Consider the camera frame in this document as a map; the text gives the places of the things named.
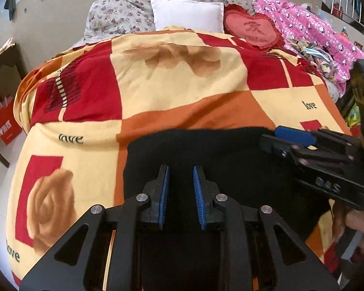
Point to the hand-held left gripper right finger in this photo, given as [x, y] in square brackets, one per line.
[198, 200]

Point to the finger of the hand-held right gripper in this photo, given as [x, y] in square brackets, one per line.
[274, 145]
[294, 135]

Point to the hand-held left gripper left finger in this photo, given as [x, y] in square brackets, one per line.
[163, 200]

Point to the black pants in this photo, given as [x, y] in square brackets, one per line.
[230, 157]

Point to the colourful cloth pile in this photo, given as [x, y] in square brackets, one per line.
[318, 60]

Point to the rose printed blanket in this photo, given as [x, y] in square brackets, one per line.
[170, 91]

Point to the pink printed quilt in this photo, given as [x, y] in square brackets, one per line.
[309, 27]

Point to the red heart cushion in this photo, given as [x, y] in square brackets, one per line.
[251, 27]

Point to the white pillow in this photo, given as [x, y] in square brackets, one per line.
[188, 15]

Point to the red shopping bag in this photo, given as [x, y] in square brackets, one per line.
[7, 124]

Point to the grey floral quilt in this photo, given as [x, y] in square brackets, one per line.
[121, 15]

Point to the dark wooden table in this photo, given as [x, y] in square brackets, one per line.
[6, 66]

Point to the pink cloth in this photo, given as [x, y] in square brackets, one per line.
[1, 50]

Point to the hanging grey blue cloth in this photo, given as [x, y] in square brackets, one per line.
[10, 3]

